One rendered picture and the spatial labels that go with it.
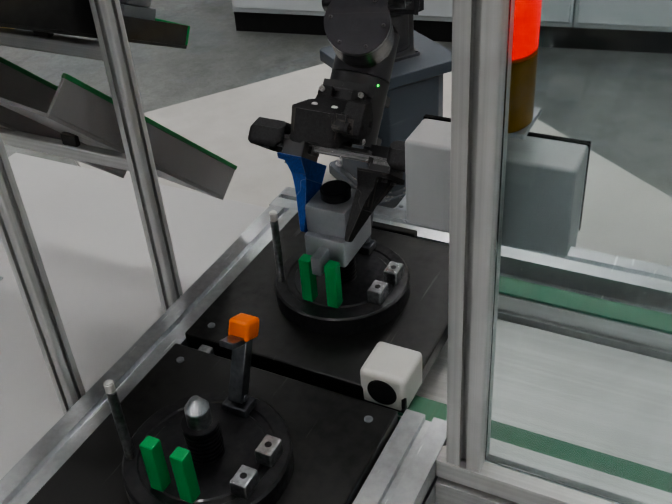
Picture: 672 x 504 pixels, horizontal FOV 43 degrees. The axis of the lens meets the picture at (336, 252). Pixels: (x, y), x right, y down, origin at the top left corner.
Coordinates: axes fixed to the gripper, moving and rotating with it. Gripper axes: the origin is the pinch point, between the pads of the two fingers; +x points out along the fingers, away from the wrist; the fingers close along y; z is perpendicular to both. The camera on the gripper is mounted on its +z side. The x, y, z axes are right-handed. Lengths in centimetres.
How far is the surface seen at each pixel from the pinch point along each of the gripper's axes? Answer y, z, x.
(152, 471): -1.3, 19.5, 23.7
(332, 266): 1.6, 0.6, 6.1
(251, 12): -189, -280, -89
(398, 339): 8.3, -3.6, 11.7
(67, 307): -38.0, -11.2, 19.7
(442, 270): 8.3, -13.2, 4.5
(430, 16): -102, -288, -98
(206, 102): -54, -56, -15
